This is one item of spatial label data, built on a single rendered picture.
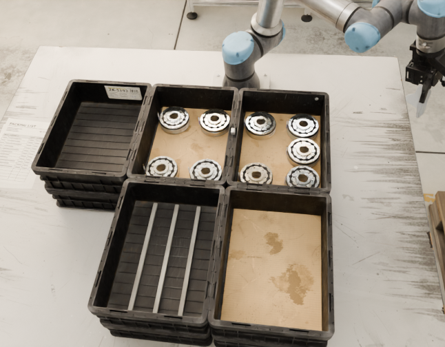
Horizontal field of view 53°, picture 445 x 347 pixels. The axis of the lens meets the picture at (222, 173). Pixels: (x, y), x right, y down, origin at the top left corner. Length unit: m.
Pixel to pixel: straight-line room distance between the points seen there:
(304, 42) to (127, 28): 1.27
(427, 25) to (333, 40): 2.03
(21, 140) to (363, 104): 1.33
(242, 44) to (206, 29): 1.68
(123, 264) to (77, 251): 0.25
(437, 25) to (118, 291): 1.08
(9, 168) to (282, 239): 1.04
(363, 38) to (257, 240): 0.61
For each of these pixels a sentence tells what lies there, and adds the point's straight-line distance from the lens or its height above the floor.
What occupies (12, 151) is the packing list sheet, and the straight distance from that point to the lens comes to 1.87.
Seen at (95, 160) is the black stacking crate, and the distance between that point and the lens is 1.55.
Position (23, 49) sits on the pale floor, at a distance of 3.55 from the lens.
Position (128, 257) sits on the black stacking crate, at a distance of 1.33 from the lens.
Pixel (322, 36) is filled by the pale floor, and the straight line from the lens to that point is 3.29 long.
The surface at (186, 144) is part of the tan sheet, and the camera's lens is 1.52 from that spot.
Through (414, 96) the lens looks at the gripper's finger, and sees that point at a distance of 1.41.
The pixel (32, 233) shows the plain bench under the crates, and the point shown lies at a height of 0.70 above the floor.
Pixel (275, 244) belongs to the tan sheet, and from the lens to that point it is 1.31.
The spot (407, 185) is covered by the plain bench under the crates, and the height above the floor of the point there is 0.70.
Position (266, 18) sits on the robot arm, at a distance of 1.66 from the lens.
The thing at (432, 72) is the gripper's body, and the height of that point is 1.14.
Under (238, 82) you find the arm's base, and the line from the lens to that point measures 1.74.
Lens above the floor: 2.00
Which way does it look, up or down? 55 degrees down
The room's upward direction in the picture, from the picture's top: 4 degrees counter-clockwise
